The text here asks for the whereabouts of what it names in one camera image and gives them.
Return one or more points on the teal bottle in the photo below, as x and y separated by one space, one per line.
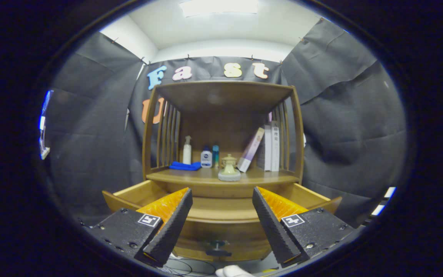
215 156

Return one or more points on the white bottle blue cap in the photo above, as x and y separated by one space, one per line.
206 158

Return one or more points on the purple and white book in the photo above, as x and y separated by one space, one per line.
251 150

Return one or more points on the blue folded cloth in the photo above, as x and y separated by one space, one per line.
185 166

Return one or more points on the person's white shoe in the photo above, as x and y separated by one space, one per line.
233 271

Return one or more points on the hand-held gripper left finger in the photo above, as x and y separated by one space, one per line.
171 227

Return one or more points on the wooden cabinet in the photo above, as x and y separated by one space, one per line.
221 96

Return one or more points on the white book patterned cover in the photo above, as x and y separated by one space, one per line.
267 148

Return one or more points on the white pump bottle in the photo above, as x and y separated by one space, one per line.
187 154

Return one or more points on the wooden drawer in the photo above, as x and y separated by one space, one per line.
225 231

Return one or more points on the white wall device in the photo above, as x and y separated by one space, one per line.
44 127

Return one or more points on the wooden countertop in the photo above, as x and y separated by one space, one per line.
260 177

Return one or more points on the black drawer knob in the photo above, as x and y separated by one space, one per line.
217 248

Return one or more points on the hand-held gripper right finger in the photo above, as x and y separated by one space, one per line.
273 227

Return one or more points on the white book black lettering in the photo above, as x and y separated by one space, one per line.
275 146

